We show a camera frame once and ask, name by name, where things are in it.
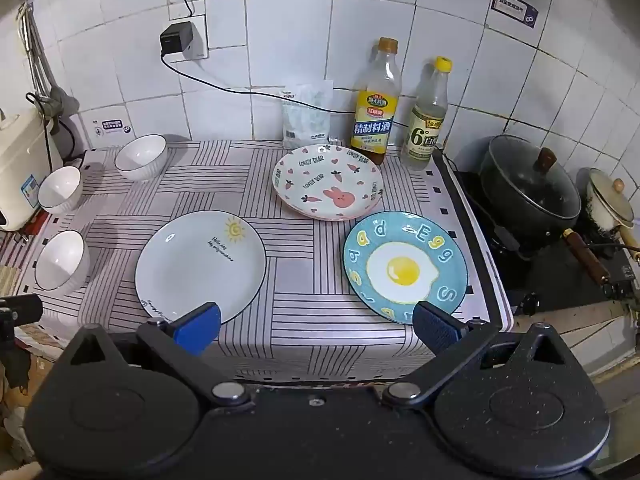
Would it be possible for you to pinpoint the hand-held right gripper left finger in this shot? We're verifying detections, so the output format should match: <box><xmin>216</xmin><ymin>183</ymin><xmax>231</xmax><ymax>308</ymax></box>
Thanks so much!
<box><xmin>65</xmin><ymin>302</ymin><xmax>251</xmax><ymax>408</ymax></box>

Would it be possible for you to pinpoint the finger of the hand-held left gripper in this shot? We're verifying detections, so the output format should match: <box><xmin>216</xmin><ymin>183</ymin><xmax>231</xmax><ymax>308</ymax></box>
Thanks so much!
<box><xmin>0</xmin><ymin>294</ymin><xmax>44</xmax><ymax>333</ymax></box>

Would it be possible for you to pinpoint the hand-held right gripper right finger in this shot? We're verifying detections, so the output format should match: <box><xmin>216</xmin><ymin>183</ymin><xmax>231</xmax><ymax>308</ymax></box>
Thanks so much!
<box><xmin>382</xmin><ymin>301</ymin><xmax>576</xmax><ymax>408</ymax></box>

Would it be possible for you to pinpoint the white plate sun print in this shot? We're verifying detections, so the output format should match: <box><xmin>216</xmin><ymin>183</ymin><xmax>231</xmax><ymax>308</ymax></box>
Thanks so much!
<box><xmin>135</xmin><ymin>210</ymin><xmax>267</xmax><ymax>326</ymax></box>

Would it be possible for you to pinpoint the white bowl dark rim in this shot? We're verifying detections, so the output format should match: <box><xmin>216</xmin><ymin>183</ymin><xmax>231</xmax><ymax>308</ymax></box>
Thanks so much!
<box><xmin>114</xmin><ymin>134</ymin><xmax>168</xmax><ymax>182</ymax></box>
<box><xmin>37</xmin><ymin>166</ymin><xmax>84</xmax><ymax>214</ymax></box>
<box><xmin>34</xmin><ymin>230</ymin><xmax>91</xmax><ymax>294</ymax></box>

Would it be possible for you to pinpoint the blue plate egg print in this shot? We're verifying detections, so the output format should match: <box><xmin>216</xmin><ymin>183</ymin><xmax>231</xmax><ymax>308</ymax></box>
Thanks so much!
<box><xmin>343</xmin><ymin>211</ymin><xmax>469</xmax><ymax>325</ymax></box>

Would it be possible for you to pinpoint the pink rabbit print plate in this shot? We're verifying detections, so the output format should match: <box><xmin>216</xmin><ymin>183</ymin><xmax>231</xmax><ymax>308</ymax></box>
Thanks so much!
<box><xmin>272</xmin><ymin>144</ymin><xmax>385</xmax><ymax>221</ymax></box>

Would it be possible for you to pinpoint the patchwork striped cloth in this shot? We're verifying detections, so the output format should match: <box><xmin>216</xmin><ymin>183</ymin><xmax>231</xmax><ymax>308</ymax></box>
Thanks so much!
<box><xmin>0</xmin><ymin>230</ymin><xmax>38</xmax><ymax>306</ymax></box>

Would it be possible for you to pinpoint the black gas stove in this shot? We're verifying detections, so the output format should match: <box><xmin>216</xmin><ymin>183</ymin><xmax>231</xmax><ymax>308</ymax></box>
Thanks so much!
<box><xmin>452</xmin><ymin>170</ymin><xmax>640</xmax><ymax>313</ymax></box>

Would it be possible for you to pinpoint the striped white table cover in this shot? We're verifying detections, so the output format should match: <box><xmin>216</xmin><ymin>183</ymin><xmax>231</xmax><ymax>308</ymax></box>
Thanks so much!
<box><xmin>0</xmin><ymin>137</ymin><xmax>516</xmax><ymax>376</ymax></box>

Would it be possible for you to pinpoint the cream rice cooker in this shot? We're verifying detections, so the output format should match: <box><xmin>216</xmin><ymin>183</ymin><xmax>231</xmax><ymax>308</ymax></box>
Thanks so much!
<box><xmin>0</xmin><ymin>105</ymin><xmax>64</xmax><ymax>233</ymax></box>

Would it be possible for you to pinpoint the glass pot lid brown knob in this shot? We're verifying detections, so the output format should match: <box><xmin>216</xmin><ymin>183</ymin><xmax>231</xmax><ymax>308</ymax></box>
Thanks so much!
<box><xmin>487</xmin><ymin>135</ymin><xmax>582</xmax><ymax>219</ymax></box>

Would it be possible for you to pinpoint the clear vinegar bottle yellow cap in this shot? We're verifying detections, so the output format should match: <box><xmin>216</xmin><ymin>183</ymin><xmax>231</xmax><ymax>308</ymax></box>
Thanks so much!
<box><xmin>400</xmin><ymin>56</ymin><xmax>454</xmax><ymax>171</ymax></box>

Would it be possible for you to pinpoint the cream enamel pot with lid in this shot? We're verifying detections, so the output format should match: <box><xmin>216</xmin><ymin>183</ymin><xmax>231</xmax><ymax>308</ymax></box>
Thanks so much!
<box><xmin>575</xmin><ymin>167</ymin><xmax>640</xmax><ymax>262</ymax></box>

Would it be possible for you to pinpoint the cooking wine bottle yellow label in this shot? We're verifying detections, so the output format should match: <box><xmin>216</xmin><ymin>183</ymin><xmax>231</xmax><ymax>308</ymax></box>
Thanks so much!
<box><xmin>352</xmin><ymin>36</ymin><xmax>404</xmax><ymax>167</ymax></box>

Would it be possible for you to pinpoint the white plastic bag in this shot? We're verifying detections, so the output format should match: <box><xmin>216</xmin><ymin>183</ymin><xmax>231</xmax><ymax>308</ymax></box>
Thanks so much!
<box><xmin>281</xmin><ymin>80</ymin><xmax>335</xmax><ymax>150</ymax></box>

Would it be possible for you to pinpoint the black power adapter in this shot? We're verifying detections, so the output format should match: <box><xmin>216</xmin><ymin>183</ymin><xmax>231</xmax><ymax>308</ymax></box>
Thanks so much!
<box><xmin>159</xmin><ymin>21</ymin><xmax>196</xmax><ymax>59</ymax></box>

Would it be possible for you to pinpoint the black pot wooden handle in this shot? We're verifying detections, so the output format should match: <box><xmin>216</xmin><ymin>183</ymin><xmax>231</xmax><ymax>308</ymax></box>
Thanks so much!
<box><xmin>477</xmin><ymin>134</ymin><xmax>614</xmax><ymax>286</ymax></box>

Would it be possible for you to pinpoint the white wall sticker owl logo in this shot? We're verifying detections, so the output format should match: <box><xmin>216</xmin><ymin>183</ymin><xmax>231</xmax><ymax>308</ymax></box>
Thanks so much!
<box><xmin>92</xmin><ymin>119</ymin><xmax>134</xmax><ymax>136</ymax></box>

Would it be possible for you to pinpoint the black adapter cable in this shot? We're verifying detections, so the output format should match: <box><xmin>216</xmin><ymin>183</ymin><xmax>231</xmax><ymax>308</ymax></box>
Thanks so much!
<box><xmin>160</xmin><ymin>52</ymin><xmax>362</xmax><ymax>114</ymax></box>

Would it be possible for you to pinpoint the white wall socket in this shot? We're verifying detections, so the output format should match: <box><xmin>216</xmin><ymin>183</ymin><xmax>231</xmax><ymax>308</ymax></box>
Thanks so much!
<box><xmin>165</xmin><ymin>12</ymin><xmax>209</xmax><ymax>62</ymax></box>

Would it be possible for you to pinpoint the blue white wall sticker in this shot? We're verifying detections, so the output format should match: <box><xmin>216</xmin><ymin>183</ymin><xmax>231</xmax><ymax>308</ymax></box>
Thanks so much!
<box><xmin>490</xmin><ymin>0</ymin><xmax>541</xmax><ymax>29</ymax></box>

